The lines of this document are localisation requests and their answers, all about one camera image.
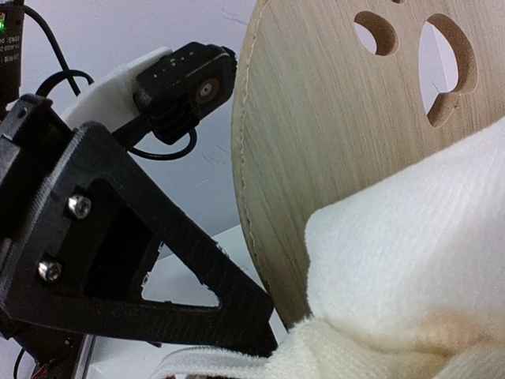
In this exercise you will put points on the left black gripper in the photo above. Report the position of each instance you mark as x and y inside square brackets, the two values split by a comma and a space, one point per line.
[55, 355]

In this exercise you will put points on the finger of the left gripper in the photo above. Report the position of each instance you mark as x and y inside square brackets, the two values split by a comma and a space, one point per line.
[89, 236]

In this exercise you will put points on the wooden pet bed frame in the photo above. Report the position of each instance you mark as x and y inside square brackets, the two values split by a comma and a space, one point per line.
[334, 96]

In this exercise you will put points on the large bear print cushion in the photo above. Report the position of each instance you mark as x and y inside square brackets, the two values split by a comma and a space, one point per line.
[406, 280]

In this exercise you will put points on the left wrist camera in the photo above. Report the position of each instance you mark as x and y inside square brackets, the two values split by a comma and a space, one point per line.
[164, 92]

